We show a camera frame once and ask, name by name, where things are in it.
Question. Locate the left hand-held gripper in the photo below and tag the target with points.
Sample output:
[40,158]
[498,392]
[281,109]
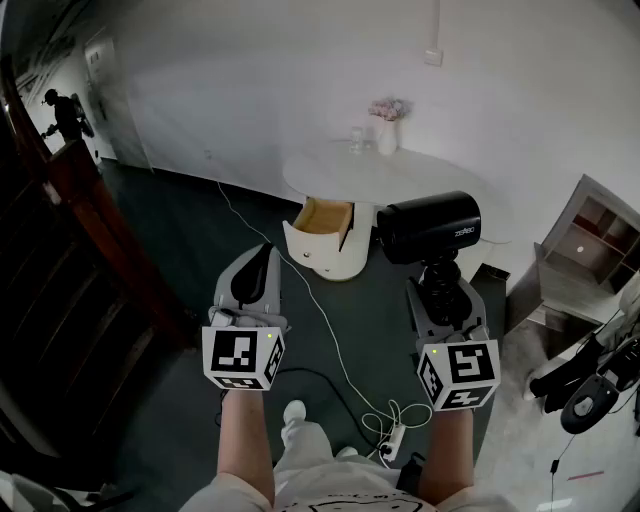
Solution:
[232,350]

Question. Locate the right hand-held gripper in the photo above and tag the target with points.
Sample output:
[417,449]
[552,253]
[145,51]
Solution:
[470,365]

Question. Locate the black hair dryer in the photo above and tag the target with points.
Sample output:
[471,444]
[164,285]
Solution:
[430,225]

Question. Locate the person's right forearm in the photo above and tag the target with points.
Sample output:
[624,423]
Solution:
[447,450]

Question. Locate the person's left forearm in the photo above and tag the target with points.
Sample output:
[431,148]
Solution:
[245,440]

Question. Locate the white oval table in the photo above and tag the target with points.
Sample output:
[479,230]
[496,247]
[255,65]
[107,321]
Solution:
[400,170]

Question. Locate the grey wooden shelf cabinet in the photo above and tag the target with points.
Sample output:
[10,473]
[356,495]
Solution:
[565,280]

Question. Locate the black bag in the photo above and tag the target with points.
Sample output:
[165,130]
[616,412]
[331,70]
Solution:
[560,372]

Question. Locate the white shoe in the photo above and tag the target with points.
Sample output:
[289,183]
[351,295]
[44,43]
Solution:
[295,412]
[347,452]

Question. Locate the white power strip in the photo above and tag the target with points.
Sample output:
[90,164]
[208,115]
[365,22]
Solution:
[392,442]

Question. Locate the black waist pack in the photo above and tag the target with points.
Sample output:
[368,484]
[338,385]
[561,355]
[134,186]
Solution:
[411,472]

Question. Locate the black grey device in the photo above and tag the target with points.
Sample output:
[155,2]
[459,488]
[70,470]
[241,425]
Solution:
[585,405]

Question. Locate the person's white trousers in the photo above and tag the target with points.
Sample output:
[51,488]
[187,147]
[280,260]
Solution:
[305,445]

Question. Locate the dark wooden furniture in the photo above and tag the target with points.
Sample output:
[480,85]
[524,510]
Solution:
[75,275]

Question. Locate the clear glass cup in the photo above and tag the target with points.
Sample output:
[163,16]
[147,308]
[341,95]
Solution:
[370,139]
[356,140]

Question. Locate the white flower vase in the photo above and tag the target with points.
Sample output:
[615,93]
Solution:
[387,142]

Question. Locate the white fabric bundle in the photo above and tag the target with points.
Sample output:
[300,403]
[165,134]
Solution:
[631,300]

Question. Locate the person's white printed shirt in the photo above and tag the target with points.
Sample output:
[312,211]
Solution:
[350,482]

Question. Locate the red floor tape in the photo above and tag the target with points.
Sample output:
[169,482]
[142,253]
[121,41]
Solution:
[585,476]

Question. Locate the pink flower bouquet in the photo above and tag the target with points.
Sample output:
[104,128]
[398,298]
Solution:
[390,107]

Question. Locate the white door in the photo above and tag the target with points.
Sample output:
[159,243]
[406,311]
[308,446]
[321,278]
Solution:
[117,100]

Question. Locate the white striped bedding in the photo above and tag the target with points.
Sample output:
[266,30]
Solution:
[25,495]

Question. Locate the white wall socket box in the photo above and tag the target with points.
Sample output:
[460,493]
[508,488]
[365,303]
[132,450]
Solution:
[434,56]

